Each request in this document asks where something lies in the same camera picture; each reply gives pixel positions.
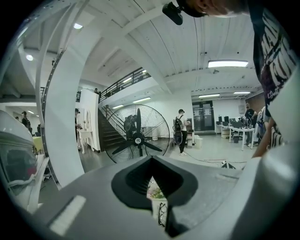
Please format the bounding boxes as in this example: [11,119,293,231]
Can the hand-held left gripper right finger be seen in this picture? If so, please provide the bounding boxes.
[153,156,199,238]

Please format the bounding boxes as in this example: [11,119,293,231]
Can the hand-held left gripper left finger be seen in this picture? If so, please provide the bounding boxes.
[111,155,155,210]

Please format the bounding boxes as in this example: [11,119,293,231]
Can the person's right forearm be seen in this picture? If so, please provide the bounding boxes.
[251,116,277,158]

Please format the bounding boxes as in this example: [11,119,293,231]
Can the pink green floral item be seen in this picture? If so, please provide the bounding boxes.
[147,179,165,200]

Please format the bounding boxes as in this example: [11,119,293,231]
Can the black eyeglasses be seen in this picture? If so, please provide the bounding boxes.
[157,202,168,227]

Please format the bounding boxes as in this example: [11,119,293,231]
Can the large black floor fan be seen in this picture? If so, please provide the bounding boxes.
[104,104,171,164]

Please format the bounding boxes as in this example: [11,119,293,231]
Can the wooden shelf unit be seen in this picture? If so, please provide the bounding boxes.
[186,118,195,148]

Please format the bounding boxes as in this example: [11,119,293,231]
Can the white low cabinet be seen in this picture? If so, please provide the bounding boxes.
[142,127,163,142]

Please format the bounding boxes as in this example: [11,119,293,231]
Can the dark staircase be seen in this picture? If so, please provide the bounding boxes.
[97,105,132,153]

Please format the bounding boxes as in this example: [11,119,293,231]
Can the white ornate table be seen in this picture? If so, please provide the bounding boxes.
[78,109,95,153]

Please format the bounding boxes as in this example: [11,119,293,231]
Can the black double door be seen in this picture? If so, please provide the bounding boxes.
[192,100,215,136]

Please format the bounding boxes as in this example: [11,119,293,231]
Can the white office desk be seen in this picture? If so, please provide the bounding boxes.
[215,123,255,150]

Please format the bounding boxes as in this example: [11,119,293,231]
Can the black mezzanine railing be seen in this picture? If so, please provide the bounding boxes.
[97,67,152,104]

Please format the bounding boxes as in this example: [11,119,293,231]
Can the grey machine with window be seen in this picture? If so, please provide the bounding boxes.
[0,109,38,195]

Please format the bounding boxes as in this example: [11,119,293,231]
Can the rectangular ceiling panel light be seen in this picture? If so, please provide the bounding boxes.
[208,60,249,68]

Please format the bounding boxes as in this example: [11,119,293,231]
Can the white metal shelf rack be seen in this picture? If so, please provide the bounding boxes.
[34,0,91,191]

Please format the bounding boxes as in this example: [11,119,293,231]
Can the black printed t-shirt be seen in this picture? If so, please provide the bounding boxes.
[247,0,299,118]

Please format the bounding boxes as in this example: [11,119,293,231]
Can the person's head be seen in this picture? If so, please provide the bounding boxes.
[176,0,249,18]

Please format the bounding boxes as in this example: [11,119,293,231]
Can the floor cable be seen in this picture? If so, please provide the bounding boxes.
[184,151,248,164]

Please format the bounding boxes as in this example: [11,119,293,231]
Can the black head-worn camera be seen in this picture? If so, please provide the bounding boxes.
[162,1,184,26]

